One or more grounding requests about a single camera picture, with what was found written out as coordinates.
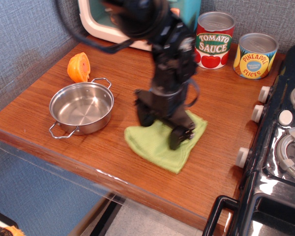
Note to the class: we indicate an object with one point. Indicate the orange half toy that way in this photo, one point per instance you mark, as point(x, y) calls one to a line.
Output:
point(78, 68)

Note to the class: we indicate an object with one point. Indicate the stainless steel pot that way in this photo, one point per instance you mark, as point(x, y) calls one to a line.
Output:
point(81, 108)

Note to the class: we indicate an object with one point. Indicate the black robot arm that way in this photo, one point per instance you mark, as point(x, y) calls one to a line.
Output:
point(173, 71)

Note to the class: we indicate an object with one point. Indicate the orange plush toy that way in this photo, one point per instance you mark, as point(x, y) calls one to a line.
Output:
point(15, 231)

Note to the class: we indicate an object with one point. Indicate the green cloth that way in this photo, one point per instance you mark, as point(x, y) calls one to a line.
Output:
point(152, 143)

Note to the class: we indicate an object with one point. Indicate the white stove knob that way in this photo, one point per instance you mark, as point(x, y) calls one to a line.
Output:
point(242, 156)
point(257, 113)
point(263, 94)

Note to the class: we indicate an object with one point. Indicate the black toy stove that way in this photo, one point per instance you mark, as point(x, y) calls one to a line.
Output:
point(266, 204)

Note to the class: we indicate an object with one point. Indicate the teal toy microwave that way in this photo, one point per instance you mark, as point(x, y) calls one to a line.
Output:
point(100, 24)

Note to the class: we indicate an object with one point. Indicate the pineapple slices can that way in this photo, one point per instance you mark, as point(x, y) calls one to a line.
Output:
point(255, 55)

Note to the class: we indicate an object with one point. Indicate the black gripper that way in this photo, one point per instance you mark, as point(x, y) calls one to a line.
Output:
point(168, 108)

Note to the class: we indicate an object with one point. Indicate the tomato sauce can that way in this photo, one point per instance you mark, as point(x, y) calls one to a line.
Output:
point(214, 35)

